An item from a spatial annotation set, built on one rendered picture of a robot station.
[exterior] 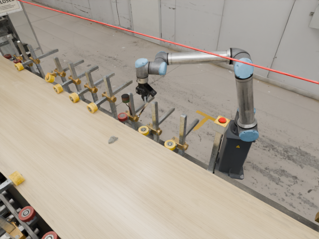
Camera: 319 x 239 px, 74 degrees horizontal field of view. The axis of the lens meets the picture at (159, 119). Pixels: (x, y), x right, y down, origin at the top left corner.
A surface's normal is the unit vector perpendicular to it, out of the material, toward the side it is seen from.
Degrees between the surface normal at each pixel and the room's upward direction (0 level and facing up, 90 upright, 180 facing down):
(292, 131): 0
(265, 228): 0
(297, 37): 90
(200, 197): 0
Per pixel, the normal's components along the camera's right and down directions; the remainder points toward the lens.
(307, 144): -0.03, -0.73
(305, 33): -0.66, 0.53
